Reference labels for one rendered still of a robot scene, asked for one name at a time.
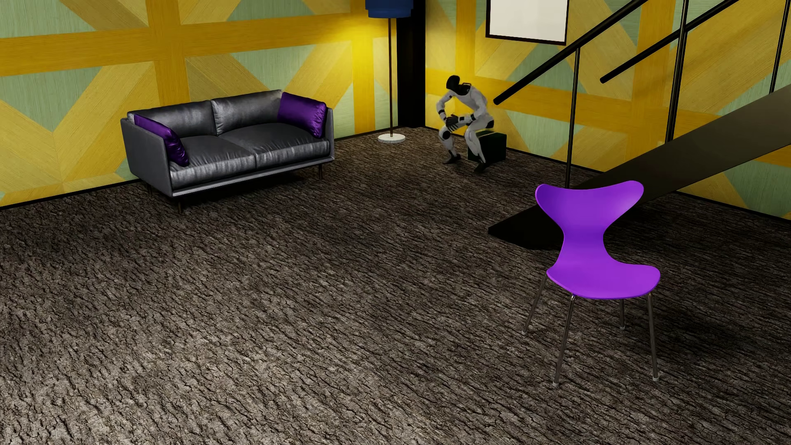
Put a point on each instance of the dark teal box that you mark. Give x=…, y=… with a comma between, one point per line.
x=494, y=146

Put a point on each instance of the white humanoid robot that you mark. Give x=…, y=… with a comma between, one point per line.
x=472, y=104

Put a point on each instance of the large purple cushion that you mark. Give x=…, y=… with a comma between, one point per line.
x=301, y=113

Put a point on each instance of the blue shade floor lamp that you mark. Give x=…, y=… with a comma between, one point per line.
x=390, y=68

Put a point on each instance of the grey leather sofa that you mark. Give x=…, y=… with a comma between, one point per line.
x=247, y=145

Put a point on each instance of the purple shell chair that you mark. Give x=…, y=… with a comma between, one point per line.
x=587, y=247

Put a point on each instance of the small purple cushion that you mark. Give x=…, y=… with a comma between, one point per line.
x=162, y=138

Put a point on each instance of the black staircase with railing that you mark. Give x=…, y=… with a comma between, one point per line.
x=673, y=160

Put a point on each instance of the white framed wall picture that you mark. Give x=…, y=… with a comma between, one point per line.
x=527, y=19

